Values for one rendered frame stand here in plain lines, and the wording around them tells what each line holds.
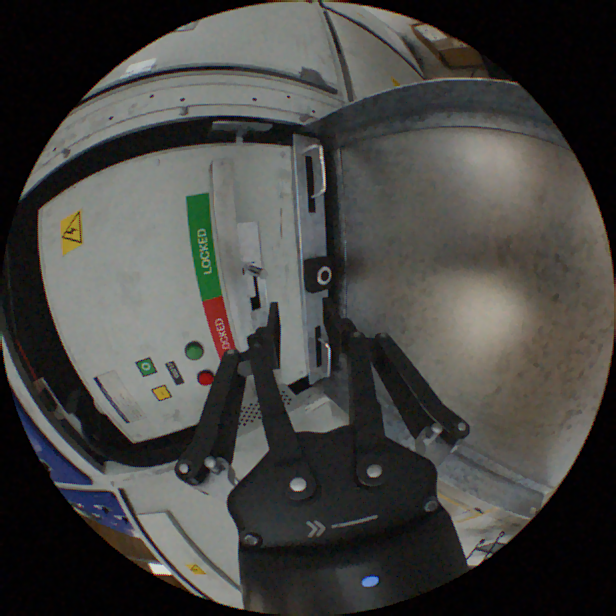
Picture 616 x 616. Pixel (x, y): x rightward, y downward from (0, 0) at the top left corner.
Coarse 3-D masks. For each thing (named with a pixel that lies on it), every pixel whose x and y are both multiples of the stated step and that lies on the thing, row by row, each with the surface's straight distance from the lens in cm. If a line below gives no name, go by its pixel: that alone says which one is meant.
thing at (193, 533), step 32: (320, 416) 56; (256, 448) 49; (128, 480) 63; (160, 480) 56; (128, 512) 67; (160, 512) 60; (192, 512) 58; (224, 512) 56; (160, 544) 66; (192, 544) 62; (224, 544) 60; (192, 576) 69; (224, 576) 67
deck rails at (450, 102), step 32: (384, 96) 30; (416, 96) 30; (448, 96) 30; (480, 96) 30; (512, 96) 30; (352, 128) 39; (384, 128) 35; (416, 128) 32; (512, 128) 31; (544, 128) 33; (384, 416) 46; (448, 480) 43; (480, 480) 47; (512, 480) 52; (512, 512) 53
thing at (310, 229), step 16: (288, 144) 39; (304, 144) 39; (304, 160) 38; (304, 176) 37; (320, 176) 39; (304, 192) 36; (304, 208) 36; (320, 208) 38; (304, 224) 35; (320, 224) 38; (304, 240) 35; (320, 240) 38; (304, 256) 36; (320, 256) 38; (304, 272) 36; (304, 288) 37; (304, 304) 38; (320, 304) 40; (304, 320) 40; (320, 320) 42; (304, 336) 42; (320, 336) 44; (320, 352) 46
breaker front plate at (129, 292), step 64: (64, 192) 39; (128, 192) 33; (192, 192) 31; (256, 192) 33; (64, 256) 37; (128, 256) 31; (256, 256) 32; (64, 320) 39; (128, 320) 33; (192, 320) 32; (256, 320) 35; (128, 384) 40; (192, 384) 38
